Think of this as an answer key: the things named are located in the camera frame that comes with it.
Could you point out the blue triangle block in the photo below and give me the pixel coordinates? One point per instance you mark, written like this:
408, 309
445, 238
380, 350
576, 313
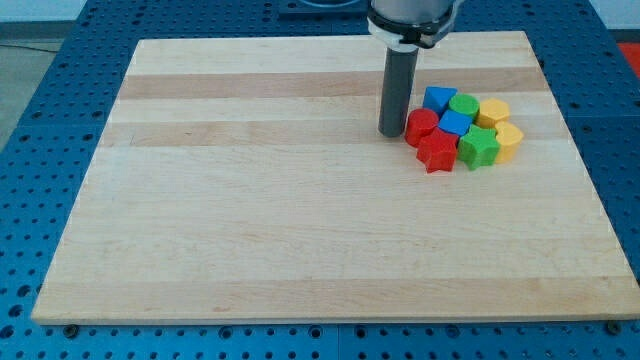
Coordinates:
437, 98

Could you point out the yellow heart block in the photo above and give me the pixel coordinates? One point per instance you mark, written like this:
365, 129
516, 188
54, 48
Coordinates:
509, 137

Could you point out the yellow hexagon block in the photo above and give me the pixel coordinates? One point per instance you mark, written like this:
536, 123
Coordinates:
492, 111

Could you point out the green cylinder block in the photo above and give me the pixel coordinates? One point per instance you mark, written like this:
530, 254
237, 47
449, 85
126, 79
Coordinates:
464, 104

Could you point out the red star block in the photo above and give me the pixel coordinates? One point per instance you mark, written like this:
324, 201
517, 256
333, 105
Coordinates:
438, 151

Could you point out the red cylinder block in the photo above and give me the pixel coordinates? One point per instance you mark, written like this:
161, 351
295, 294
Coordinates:
421, 122

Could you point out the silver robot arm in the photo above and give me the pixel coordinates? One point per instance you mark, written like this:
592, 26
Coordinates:
405, 27

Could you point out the light wooden board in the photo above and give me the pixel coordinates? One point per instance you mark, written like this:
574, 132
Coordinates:
244, 181

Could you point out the blue cube block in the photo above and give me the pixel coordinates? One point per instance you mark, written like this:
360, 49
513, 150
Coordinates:
455, 123

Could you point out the green star block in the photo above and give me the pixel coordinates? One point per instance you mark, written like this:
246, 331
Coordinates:
478, 147

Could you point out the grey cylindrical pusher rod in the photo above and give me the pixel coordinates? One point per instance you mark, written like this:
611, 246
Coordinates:
396, 91

